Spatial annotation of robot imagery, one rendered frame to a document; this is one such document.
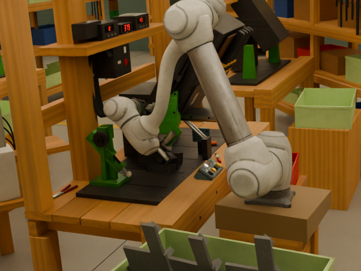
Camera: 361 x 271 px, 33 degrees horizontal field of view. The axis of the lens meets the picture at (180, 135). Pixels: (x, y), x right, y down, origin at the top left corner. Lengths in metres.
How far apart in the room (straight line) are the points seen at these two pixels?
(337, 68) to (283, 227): 3.74
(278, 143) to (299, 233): 0.34
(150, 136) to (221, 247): 0.64
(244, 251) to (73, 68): 1.23
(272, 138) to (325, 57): 3.83
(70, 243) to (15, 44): 2.20
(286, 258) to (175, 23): 0.88
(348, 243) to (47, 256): 2.19
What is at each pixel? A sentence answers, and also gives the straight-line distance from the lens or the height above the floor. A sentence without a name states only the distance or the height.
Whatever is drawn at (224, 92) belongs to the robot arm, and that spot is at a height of 1.41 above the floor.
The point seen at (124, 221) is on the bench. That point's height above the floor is 0.88.
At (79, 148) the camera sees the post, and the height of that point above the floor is 1.04.
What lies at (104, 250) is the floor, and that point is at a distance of 4.21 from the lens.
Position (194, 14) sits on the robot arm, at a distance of 2.13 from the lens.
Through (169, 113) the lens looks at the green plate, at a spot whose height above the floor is 1.17.
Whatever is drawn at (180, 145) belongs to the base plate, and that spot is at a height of 0.90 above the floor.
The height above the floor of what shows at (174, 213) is 0.90.
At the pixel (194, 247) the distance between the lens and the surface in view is 1.70.
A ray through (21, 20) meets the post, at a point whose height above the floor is 1.69.
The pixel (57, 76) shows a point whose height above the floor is 0.38.
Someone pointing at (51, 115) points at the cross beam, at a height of 1.23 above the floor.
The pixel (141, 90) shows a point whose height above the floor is 1.24.
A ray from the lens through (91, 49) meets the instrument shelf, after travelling 2.67.
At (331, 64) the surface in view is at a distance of 5.98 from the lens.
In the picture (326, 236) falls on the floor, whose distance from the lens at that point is 4.28.
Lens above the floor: 1.88
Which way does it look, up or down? 16 degrees down
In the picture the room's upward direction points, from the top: 4 degrees counter-clockwise
